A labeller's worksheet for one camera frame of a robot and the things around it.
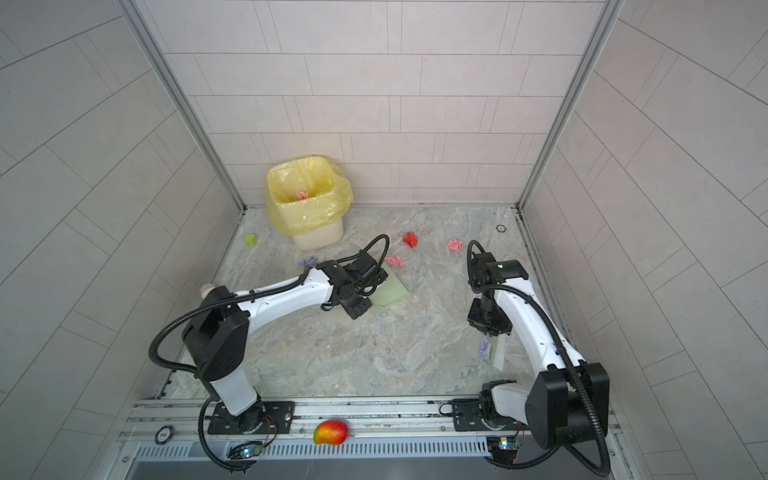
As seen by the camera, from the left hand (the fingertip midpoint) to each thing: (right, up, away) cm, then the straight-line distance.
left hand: (367, 301), depth 86 cm
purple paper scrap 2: (-20, +11, +12) cm, 26 cm away
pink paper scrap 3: (+8, +10, +13) cm, 18 cm away
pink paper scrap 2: (+29, +16, +16) cm, 36 cm away
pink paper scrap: (-24, +33, +15) cm, 44 cm away
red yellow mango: (-6, -24, -20) cm, 32 cm away
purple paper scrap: (+33, -11, -6) cm, 35 cm away
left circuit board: (-25, -28, -21) cm, 43 cm away
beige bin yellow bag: (-16, +23, +2) cm, 28 cm away
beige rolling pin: (-49, +3, +2) cm, 49 cm away
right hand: (+30, -5, -10) cm, 32 cm away
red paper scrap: (+14, +18, +19) cm, 29 cm away
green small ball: (-44, +18, +19) cm, 51 cm away
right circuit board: (+33, -30, -18) cm, 48 cm away
